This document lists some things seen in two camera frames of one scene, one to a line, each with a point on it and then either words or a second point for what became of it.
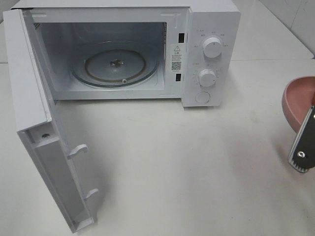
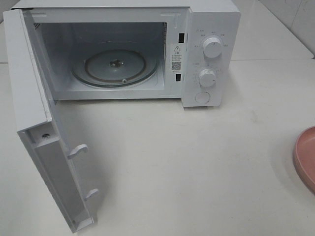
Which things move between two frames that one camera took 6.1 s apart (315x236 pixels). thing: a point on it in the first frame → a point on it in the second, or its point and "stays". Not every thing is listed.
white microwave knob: (212, 47) stays
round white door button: (203, 97) stays
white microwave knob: (207, 78) stays
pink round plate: (298, 99) → (303, 157)
